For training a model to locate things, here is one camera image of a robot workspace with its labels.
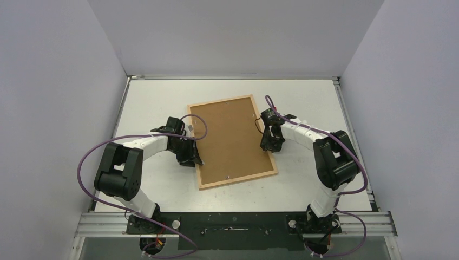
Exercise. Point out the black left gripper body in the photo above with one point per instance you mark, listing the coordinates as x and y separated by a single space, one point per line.
184 150

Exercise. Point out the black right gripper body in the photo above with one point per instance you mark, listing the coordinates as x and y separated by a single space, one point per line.
271 140

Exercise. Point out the light wooden picture frame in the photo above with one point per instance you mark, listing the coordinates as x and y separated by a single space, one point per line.
215 184

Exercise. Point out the brown cardboard backing board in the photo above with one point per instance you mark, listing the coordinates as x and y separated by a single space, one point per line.
229 140

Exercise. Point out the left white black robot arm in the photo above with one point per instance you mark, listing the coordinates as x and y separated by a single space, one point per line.
120 171

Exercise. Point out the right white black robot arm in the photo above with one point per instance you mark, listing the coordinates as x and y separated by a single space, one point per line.
334 161

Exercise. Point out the front aluminium black mounting rail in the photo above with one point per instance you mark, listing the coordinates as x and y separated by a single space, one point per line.
236 230

